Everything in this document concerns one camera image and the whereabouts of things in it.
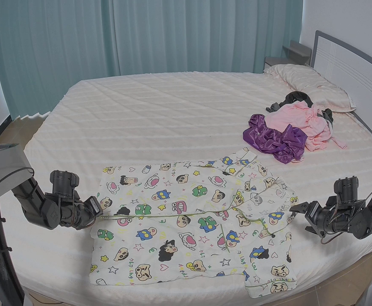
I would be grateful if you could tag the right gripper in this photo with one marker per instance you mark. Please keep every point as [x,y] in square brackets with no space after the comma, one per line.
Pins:
[321,223]

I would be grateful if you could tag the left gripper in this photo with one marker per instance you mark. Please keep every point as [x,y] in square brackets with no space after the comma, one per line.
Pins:
[84,218]

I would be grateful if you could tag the white printed pyjama top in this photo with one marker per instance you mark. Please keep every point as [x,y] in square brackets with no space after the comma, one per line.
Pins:
[189,234]

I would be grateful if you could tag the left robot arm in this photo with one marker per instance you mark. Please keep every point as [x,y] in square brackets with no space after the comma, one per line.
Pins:
[4,170]

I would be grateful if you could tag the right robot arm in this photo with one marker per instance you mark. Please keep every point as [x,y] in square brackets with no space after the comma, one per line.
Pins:
[364,221]

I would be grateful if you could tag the bed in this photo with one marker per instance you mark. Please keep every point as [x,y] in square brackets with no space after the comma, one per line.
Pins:
[173,113]

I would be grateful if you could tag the purple satin garment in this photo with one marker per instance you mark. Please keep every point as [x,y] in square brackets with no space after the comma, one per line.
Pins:
[268,139]

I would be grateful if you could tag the pink garment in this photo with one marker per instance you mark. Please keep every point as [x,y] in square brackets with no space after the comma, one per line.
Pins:
[300,119]

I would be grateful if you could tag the dark grey garment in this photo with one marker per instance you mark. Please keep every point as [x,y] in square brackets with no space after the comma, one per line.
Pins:
[296,97]

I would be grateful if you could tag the cream pillow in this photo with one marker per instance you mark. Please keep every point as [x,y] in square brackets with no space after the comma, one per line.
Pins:
[313,81]

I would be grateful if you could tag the grey bedside table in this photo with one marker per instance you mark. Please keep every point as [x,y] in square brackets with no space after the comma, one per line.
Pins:
[296,51]

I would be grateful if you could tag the blue-green curtain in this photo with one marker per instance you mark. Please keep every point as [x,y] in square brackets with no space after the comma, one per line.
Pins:
[205,27]
[52,43]

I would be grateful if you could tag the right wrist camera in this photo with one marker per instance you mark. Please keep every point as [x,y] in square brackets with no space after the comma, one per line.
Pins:
[313,211]

